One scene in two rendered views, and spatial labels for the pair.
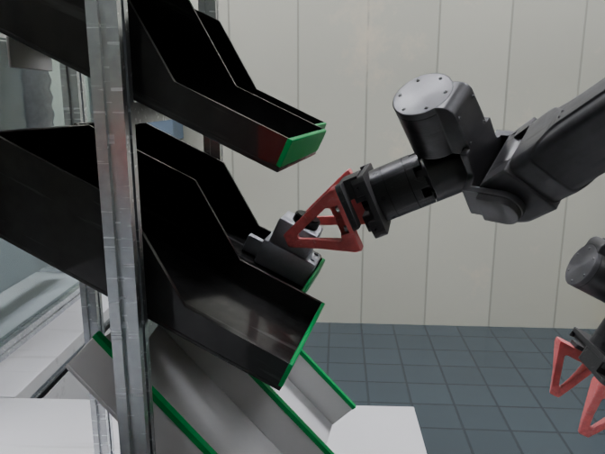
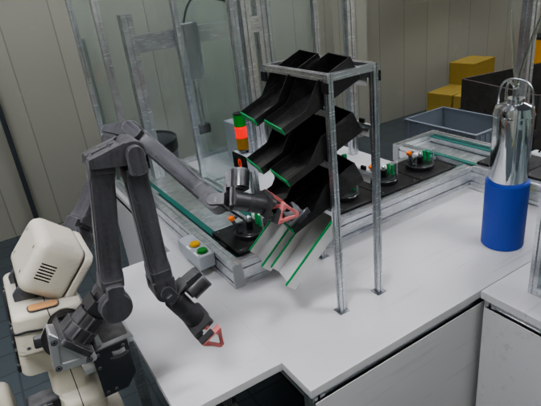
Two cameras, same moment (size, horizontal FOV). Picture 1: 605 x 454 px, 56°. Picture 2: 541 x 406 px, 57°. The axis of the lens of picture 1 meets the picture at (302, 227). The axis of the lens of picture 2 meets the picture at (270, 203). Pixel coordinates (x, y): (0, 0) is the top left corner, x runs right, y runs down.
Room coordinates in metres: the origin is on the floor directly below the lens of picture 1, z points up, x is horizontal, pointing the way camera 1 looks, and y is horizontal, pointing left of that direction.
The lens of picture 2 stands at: (1.78, -0.80, 1.94)
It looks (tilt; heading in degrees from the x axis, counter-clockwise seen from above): 25 degrees down; 148
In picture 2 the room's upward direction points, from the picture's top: 7 degrees counter-clockwise
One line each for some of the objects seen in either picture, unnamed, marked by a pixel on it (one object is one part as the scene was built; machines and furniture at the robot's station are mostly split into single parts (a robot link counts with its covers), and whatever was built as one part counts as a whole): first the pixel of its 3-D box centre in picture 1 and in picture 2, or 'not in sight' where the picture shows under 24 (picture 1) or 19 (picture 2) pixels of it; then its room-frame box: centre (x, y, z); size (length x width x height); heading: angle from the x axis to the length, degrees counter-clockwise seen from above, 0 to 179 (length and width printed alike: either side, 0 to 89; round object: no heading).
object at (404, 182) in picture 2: not in sight; (383, 171); (0.21, 0.84, 1.01); 0.24 x 0.24 x 0.13; 88
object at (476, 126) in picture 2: not in sight; (456, 134); (-0.35, 2.17, 0.73); 0.62 x 0.42 x 0.23; 178
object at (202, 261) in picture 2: not in sight; (196, 251); (0.08, -0.12, 0.93); 0.21 x 0.07 x 0.06; 178
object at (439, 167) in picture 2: not in sight; (419, 158); (0.22, 1.08, 1.01); 0.24 x 0.24 x 0.13; 88
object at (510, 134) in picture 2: not in sight; (512, 130); (0.81, 0.87, 1.32); 0.14 x 0.14 x 0.38
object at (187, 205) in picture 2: not in sight; (224, 219); (-0.12, 0.13, 0.91); 0.84 x 0.28 x 0.10; 178
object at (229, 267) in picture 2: not in sight; (192, 233); (-0.10, -0.05, 0.91); 0.89 x 0.06 x 0.11; 178
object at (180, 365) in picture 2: not in sight; (220, 297); (0.32, -0.15, 0.84); 0.90 x 0.70 x 0.03; 176
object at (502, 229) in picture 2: not in sight; (504, 211); (0.81, 0.87, 1.00); 0.16 x 0.16 x 0.27
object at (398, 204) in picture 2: not in sight; (341, 209); (0.20, 0.57, 0.91); 1.24 x 0.33 x 0.10; 88
